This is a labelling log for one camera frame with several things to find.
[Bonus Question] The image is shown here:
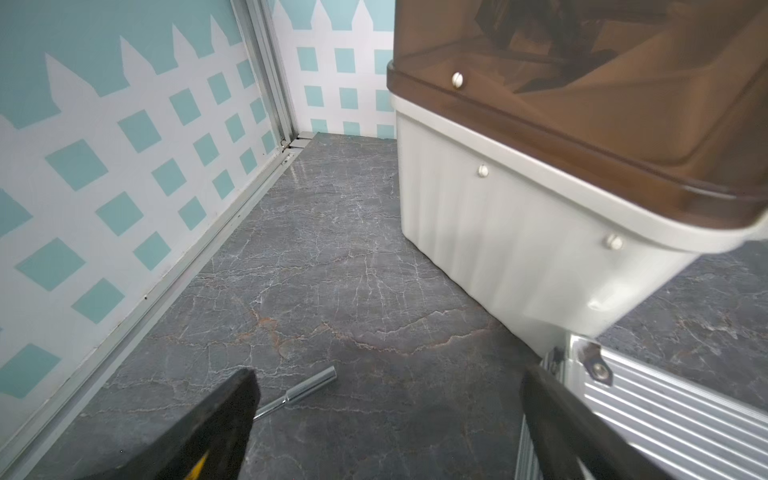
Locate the silver aluminium poker case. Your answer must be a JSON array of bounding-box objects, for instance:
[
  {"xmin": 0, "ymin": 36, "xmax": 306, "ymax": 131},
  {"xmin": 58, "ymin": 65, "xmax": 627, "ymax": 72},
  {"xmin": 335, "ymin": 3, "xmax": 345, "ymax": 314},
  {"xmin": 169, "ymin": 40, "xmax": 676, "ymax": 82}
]
[{"xmin": 515, "ymin": 333, "xmax": 767, "ymax": 479}]

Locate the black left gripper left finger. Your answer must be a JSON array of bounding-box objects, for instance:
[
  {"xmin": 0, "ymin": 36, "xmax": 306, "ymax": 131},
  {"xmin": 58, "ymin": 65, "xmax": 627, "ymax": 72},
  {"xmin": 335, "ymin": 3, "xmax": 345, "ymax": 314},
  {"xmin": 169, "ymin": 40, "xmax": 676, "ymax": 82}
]
[{"xmin": 90, "ymin": 368, "xmax": 260, "ymax": 479}]

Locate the yellow black screwdriver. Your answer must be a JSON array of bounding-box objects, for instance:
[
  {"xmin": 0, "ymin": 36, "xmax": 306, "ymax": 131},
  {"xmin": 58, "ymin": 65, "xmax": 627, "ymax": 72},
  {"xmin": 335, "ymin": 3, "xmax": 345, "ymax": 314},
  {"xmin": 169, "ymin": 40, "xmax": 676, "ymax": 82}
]
[{"xmin": 253, "ymin": 366, "xmax": 338, "ymax": 422}]

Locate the white box brown lid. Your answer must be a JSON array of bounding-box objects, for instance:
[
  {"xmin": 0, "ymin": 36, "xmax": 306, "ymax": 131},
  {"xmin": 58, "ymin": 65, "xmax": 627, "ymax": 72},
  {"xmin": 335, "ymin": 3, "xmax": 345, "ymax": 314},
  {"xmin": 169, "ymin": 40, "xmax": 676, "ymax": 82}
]
[{"xmin": 387, "ymin": 0, "xmax": 767, "ymax": 355}]

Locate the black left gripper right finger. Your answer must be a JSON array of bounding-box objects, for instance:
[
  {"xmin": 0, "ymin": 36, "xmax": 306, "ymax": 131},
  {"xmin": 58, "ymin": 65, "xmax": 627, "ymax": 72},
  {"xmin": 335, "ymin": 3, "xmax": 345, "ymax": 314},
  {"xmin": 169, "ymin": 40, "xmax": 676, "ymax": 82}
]
[{"xmin": 521, "ymin": 365, "xmax": 670, "ymax": 479}]

